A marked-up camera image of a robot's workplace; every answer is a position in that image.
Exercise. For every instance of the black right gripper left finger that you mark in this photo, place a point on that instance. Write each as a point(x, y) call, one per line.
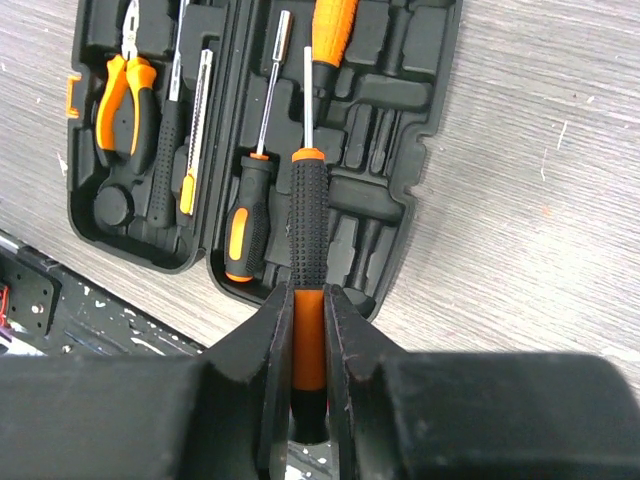
point(222, 414)

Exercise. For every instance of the black plastic tool case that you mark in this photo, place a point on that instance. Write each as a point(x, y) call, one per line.
point(185, 119)

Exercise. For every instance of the orange black needle nose pliers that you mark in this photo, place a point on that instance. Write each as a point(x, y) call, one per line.
point(130, 77)

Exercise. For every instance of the black handle claw hammer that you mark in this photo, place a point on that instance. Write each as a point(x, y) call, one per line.
point(161, 210)

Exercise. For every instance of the orange handle black shaft screwdriver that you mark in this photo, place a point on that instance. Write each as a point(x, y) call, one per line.
point(332, 25)

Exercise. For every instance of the black orange grip screwdriver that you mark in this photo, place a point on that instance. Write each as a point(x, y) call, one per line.
point(248, 224)

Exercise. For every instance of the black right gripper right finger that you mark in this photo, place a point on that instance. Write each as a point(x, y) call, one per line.
point(396, 414)

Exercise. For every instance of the small orange black precision screwdriver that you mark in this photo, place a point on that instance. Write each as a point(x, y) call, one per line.
point(309, 246)

